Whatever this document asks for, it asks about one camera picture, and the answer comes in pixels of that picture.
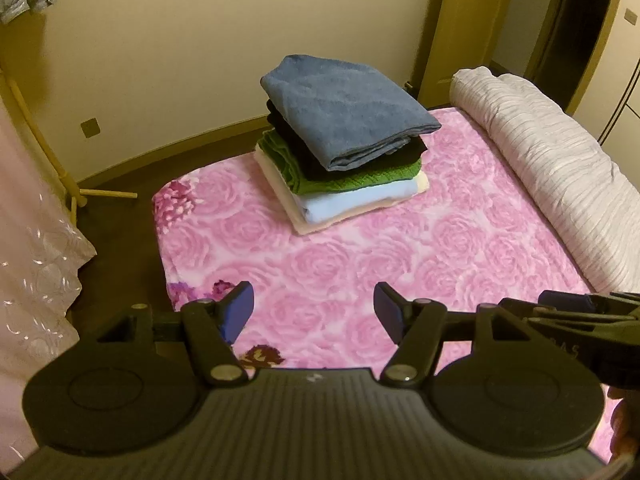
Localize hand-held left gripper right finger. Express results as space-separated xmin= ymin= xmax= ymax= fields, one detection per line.
xmin=374 ymin=281 xmax=543 ymax=387

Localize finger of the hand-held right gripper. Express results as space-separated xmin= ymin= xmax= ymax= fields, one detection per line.
xmin=500 ymin=297 xmax=640 ymax=347
xmin=537 ymin=290 xmax=640 ymax=318

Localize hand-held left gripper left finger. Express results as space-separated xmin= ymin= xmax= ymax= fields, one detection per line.
xmin=95 ymin=281 xmax=256 ymax=387

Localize blue denim jeans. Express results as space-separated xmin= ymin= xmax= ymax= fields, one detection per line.
xmin=260 ymin=54 xmax=443 ymax=172

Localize wooden clothes rack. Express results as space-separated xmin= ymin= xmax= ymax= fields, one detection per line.
xmin=0 ymin=66 xmax=139 ymax=227

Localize pink floral fleece blanket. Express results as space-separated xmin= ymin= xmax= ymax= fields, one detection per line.
xmin=151 ymin=105 xmax=621 ymax=463

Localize folded light blue garment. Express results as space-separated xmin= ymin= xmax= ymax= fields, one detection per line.
xmin=295 ymin=175 xmax=421 ymax=224

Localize folded cream garment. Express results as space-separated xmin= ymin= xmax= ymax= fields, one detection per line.
xmin=254 ymin=142 xmax=431 ymax=236

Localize folded green knit sweater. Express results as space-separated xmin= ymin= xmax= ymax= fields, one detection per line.
xmin=257 ymin=129 xmax=424 ymax=196

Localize beige quilted duvet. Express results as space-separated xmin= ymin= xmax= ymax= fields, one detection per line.
xmin=448 ymin=66 xmax=640 ymax=294

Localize folded black garment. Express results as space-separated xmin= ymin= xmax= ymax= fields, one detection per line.
xmin=265 ymin=99 xmax=429 ymax=184

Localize pink translucent curtain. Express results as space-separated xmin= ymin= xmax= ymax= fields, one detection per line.
xmin=0 ymin=94 xmax=99 ymax=463

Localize cream wardrobe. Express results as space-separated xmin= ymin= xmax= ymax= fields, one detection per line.
xmin=570 ymin=0 xmax=640 ymax=147

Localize wooden door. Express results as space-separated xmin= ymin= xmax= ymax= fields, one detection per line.
xmin=417 ymin=0 xmax=522 ymax=109

